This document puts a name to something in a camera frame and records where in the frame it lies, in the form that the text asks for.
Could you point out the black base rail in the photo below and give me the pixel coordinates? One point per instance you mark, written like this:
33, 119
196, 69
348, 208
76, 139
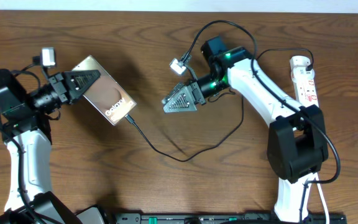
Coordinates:
222, 218

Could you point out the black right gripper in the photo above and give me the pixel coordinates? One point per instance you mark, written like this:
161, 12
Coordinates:
192, 98

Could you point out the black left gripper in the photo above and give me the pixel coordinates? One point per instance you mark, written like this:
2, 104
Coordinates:
59, 88

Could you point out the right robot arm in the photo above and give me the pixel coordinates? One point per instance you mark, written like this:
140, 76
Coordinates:
296, 147

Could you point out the white power strip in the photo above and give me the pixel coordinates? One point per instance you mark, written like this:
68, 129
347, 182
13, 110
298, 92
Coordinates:
304, 85

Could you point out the white USB charger plug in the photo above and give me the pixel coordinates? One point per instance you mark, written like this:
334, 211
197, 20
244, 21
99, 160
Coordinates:
299, 61

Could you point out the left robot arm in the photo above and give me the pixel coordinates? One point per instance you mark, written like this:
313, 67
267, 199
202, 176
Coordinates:
25, 128

